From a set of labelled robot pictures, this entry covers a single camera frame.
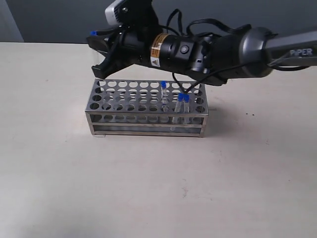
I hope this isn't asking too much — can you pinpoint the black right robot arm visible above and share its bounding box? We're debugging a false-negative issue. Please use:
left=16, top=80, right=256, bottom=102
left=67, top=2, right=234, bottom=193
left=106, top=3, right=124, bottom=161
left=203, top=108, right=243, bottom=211
left=87, top=26, right=317, bottom=86

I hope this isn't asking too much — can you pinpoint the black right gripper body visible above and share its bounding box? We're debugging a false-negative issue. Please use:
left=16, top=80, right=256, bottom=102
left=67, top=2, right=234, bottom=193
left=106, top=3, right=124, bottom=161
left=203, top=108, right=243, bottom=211
left=108, top=25, right=173, bottom=72

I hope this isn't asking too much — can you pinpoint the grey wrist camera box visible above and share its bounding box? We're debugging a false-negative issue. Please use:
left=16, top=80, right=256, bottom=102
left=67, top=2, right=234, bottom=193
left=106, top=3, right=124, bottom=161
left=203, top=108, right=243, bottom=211
left=105, top=0, right=131, bottom=26

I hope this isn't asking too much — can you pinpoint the blue-capped tube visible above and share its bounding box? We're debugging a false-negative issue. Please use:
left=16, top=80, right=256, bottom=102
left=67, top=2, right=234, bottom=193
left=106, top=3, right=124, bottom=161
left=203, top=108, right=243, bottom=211
left=161, top=81, right=168, bottom=112
left=172, top=93, right=184, bottom=124
left=90, top=30, right=109, bottom=36
left=184, top=94, right=190, bottom=124

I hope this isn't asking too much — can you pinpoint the stainless steel test tube rack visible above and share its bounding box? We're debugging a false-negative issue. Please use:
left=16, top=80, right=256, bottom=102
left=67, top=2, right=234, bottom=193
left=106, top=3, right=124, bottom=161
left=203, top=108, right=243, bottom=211
left=85, top=79, right=209, bottom=137

